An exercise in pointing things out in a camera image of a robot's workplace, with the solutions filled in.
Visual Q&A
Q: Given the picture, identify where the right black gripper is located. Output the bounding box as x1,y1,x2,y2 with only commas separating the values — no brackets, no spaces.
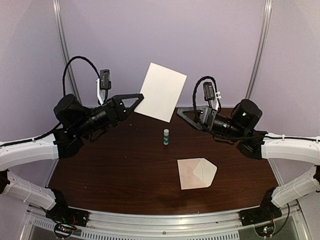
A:
177,105,246,141

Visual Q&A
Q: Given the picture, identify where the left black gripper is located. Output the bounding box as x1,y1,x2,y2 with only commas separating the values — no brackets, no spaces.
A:
74,94,144,138

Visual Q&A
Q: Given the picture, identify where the beige envelope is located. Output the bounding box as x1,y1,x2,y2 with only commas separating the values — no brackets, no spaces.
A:
177,158,218,190

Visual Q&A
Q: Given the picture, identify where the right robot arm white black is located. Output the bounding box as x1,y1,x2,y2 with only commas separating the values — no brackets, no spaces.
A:
177,99,320,221

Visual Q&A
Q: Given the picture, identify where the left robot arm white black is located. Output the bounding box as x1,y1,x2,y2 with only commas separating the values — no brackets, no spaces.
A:
0,93,144,222

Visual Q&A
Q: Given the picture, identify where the green white glue stick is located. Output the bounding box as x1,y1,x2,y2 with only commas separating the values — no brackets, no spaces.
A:
163,128,169,145

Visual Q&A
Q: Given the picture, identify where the right black braided cable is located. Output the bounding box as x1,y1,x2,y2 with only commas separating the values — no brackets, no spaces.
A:
191,75,218,131

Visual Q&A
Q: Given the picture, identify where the black braided cable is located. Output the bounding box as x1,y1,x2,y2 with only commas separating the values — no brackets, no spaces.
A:
191,75,218,131
61,56,102,97

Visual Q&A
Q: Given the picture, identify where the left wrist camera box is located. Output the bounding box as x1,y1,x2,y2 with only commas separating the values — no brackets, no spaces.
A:
96,69,112,106

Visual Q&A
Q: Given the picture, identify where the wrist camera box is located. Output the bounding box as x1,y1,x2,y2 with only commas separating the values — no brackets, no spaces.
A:
96,69,112,106
203,81,222,113

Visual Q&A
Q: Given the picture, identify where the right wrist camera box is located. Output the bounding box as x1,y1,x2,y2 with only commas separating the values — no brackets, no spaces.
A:
203,81,222,113

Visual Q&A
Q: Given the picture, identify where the left black braided cable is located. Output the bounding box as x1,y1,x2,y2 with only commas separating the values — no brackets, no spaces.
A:
61,56,102,97

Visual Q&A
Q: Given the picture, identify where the left aluminium frame post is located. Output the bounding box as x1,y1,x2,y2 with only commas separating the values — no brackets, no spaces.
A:
52,0,81,102

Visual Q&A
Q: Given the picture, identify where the aluminium frame post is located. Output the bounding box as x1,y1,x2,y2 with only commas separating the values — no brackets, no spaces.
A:
52,0,81,102
245,0,273,99

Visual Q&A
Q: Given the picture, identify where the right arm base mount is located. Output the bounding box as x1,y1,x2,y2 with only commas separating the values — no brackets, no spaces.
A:
239,206,282,239

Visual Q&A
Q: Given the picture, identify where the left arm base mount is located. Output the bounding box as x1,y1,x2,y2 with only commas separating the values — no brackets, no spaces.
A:
42,207,89,240

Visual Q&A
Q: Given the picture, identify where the right aluminium frame post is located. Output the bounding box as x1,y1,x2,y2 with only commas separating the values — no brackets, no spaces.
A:
245,0,273,99

